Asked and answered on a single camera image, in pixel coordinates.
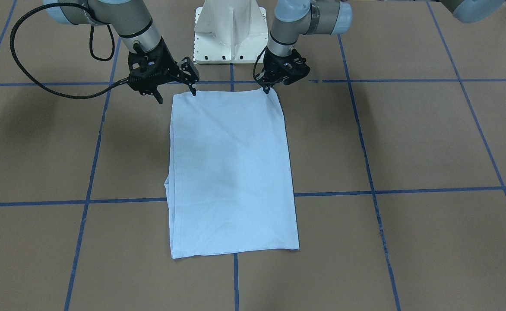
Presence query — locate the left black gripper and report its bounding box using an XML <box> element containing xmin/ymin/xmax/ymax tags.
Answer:
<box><xmin>259</xmin><ymin>48</ymin><xmax>297</xmax><ymax>95</ymax></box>

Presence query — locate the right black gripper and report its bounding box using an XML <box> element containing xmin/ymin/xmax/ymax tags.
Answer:
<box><xmin>127</xmin><ymin>39</ymin><xmax>200</xmax><ymax>105</ymax></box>

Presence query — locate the light blue t-shirt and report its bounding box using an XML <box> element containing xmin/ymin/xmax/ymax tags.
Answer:
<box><xmin>164</xmin><ymin>89</ymin><xmax>300</xmax><ymax>259</ymax></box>

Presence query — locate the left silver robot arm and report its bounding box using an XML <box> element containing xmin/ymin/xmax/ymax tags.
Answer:
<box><xmin>253</xmin><ymin>0</ymin><xmax>352</xmax><ymax>94</ymax></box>

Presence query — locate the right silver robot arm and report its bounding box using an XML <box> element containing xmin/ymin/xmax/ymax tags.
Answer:
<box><xmin>43</xmin><ymin>0</ymin><xmax>199</xmax><ymax>104</ymax></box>

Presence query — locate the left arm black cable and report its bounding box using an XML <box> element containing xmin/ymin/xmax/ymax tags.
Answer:
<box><xmin>252</xmin><ymin>47</ymin><xmax>267</xmax><ymax>83</ymax></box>

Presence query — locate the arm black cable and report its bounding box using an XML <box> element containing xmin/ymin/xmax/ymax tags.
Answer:
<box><xmin>9</xmin><ymin>2</ymin><xmax>131</xmax><ymax>100</ymax></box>
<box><xmin>252</xmin><ymin>47</ymin><xmax>267</xmax><ymax>83</ymax></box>

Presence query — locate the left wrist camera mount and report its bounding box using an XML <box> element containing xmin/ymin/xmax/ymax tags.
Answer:
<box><xmin>275</xmin><ymin>48</ymin><xmax>311</xmax><ymax>86</ymax></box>

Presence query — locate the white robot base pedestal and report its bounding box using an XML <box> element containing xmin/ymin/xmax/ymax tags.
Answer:
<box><xmin>193</xmin><ymin>0</ymin><xmax>269</xmax><ymax>64</ymax></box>

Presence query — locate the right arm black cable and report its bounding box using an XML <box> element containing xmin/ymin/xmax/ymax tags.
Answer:
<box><xmin>9</xmin><ymin>2</ymin><xmax>131</xmax><ymax>100</ymax></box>

